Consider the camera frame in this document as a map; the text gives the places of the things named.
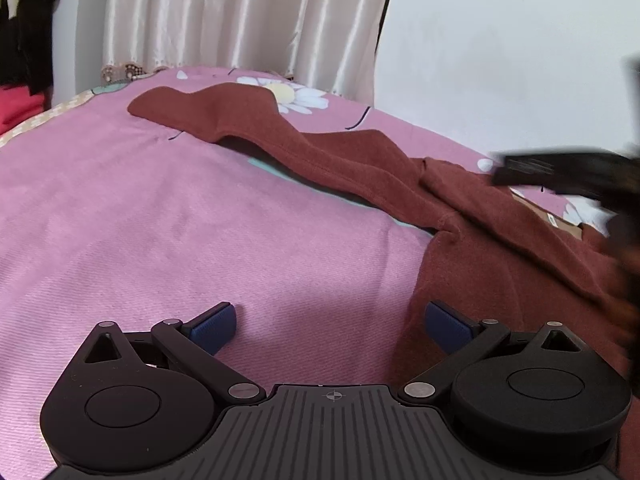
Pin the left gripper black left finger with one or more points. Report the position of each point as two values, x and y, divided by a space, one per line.
132 402

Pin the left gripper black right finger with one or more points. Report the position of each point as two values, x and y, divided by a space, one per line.
532 403

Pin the dark red knit garment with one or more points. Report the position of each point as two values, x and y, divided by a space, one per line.
490 256

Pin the dark hanging clothes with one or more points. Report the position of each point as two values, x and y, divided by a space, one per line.
26 44

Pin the pink floral bed sheet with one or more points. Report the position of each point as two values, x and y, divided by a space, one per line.
107 217

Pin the red cloth at edge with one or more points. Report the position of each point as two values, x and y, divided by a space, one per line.
17 104

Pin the cream satin curtain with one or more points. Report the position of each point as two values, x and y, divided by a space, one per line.
329 45

